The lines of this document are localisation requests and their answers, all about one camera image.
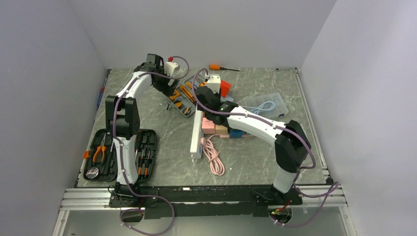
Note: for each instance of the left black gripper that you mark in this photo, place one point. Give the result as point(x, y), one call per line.
point(166, 88)

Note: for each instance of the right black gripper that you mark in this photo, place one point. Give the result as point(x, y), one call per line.
point(218, 95)

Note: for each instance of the pink cube socket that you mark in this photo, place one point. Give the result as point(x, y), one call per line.
point(208, 127)

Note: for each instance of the tan cube socket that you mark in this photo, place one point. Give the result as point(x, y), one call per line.
point(221, 130)

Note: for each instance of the grey tool tray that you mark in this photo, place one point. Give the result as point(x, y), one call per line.
point(183, 99)

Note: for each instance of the pink power strip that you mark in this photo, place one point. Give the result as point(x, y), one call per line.
point(227, 136)

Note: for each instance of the blue cube adapter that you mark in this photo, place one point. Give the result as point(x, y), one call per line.
point(235, 134)

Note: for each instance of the white power strip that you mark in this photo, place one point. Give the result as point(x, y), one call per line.
point(197, 134)

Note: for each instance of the clear plastic organizer box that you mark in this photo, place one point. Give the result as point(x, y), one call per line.
point(268, 106)

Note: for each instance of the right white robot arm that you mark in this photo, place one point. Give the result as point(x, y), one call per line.
point(288, 139)

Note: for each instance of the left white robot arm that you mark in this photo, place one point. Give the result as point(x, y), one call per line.
point(122, 115)

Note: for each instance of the red cube socket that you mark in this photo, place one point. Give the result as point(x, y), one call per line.
point(224, 88)

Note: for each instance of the blue red pen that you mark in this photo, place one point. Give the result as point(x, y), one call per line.
point(101, 93)

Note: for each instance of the orange case latch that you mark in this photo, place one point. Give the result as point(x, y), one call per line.
point(86, 154)

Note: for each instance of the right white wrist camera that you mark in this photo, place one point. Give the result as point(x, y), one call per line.
point(214, 83)

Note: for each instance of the orange handled screwdriver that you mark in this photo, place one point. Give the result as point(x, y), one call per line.
point(218, 68)

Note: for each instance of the orange handled pliers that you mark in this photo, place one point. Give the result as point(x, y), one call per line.
point(100, 153)

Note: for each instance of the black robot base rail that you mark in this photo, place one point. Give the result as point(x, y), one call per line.
point(216, 200)

